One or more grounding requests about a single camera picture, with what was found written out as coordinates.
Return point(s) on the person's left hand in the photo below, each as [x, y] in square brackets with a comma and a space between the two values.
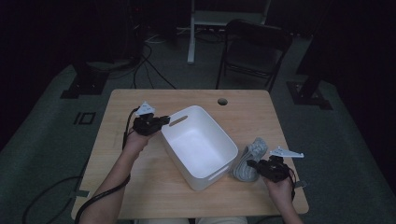
[135, 144]

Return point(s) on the gray knitted cloth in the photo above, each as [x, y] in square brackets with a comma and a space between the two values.
[253, 149]

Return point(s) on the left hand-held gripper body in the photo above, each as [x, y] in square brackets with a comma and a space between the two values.
[146, 124]

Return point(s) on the black folding chair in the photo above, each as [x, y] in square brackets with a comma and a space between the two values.
[253, 53]

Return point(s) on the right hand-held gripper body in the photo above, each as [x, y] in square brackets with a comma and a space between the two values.
[275, 169]

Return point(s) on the black stand base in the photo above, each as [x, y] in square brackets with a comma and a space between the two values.
[84, 85]
[306, 95]

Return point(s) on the white plastic storage bin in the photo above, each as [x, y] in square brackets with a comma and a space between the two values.
[199, 149]

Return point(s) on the person's right hand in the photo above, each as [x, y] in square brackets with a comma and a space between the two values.
[280, 193]

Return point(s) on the gray tape piece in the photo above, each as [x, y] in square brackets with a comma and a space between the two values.
[79, 193]
[300, 184]

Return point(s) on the white metal stand frame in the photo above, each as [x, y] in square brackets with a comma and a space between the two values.
[192, 37]

